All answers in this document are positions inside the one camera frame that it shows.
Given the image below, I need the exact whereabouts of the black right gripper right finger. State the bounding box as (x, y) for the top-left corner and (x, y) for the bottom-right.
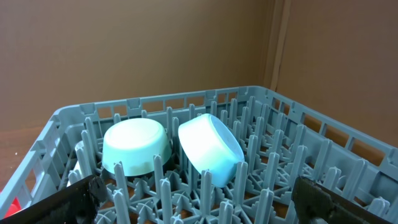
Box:
(292, 176), (388, 224)

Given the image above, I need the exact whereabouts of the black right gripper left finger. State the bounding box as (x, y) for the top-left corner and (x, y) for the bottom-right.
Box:
(1, 175), (108, 224)

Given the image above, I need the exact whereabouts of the green bowl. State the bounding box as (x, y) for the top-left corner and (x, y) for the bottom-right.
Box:
(102, 118), (172, 177)

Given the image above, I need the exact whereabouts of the light blue bowl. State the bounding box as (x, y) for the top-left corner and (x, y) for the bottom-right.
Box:
(178, 113), (244, 188)

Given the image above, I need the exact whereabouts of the white plastic spoon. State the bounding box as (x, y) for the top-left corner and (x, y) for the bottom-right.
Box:
(67, 141), (83, 187)

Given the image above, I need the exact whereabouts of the grey dishwasher rack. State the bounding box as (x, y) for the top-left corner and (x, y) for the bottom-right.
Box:
(1, 86), (397, 223)

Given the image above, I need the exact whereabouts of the red plastic tray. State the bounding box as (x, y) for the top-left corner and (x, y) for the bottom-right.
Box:
(4, 198), (22, 218)

